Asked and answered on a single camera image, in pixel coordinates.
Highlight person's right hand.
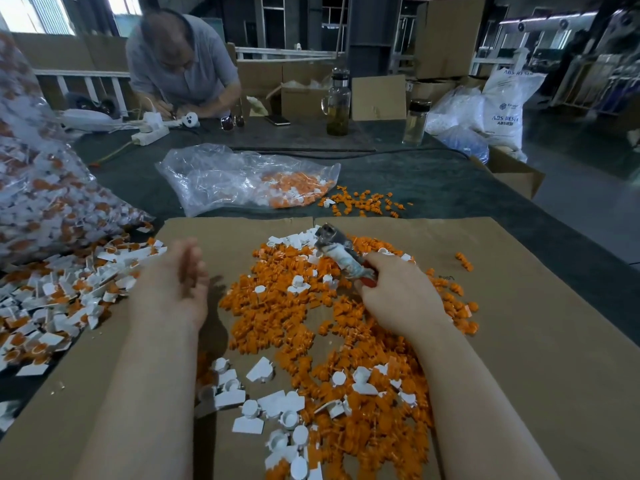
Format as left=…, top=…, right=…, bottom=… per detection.
left=355, top=253, right=451, bottom=341

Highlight person's left hand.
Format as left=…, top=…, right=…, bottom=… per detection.
left=128, top=239, right=211, bottom=336

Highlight silver red-handled pliers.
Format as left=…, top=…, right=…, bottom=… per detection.
left=315, top=223, right=379, bottom=289

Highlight pile of orange and white parts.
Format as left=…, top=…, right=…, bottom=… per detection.
left=195, top=227, right=481, bottom=480

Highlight pile of assembled white-orange parts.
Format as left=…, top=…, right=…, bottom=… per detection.
left=0, top=227, right=169, bottom=436

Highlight person's right forearm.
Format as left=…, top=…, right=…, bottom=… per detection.
left=410, top=325, right=561, bottom=480

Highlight person's left forearm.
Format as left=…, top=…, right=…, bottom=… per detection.
left=75, top=323, right=206, bottom=480

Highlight scatter of orange offcuts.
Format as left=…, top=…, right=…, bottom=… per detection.
left=322, top=187, right=411, bottom=218

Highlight small clear plastic bag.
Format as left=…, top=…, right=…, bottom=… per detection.
left=156, top=145, right=341, bottom=218

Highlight large clear bag of seals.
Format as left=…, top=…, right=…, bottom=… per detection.
left=0, top=29, right=156, bottom=271

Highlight brown cardboard sheet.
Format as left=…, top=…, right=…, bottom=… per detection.
left=311, top=215, right=640, bottom=480
left=0, top=217, right=317, bottom=480

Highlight white power strip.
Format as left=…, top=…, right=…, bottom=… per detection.
left=118, top=111, right=201, bottom=147

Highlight open brown cardboard box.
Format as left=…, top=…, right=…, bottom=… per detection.
left=470, top=145, right=546, bottom=200

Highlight glass bottle with black lid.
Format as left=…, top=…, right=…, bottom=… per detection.
left=403, top=99, right=432, bottom=146

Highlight clear blue plastic bag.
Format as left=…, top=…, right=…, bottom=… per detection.
left=426, top=87, right=491, bottom=164

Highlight white oval plastic device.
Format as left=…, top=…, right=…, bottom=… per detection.
left=60, top=109, right=116, bottom=133

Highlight flat brown cardboard panel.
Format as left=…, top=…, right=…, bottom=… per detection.
left=352, top=75, right=408, bottom=121

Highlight glass tea jar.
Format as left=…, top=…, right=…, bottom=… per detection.
left=322, top=69, right=353, bottom=136

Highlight open cardboard box with paper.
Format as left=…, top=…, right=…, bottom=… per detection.
left=266, top=83, right=329, bottom=121

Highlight white woven sack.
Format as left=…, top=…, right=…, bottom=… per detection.
left=483, top=47, right=547, bottom=161

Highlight row of upright cardboard sheets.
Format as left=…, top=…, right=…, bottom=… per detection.
left=10, top=33, right=341, bottom=118

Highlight dark steel pillar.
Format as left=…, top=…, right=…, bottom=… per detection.
left=348, top=0, right=403, bottom=76

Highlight tall brown cardboard box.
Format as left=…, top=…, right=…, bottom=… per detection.
left=413, top=0, right=487, bottom=80

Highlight white metal rack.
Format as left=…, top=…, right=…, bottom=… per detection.
left=554, top=53, right=640, bottom=114

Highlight white railing frame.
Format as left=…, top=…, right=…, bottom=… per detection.
left=35, top=69, right=131, bottom=116

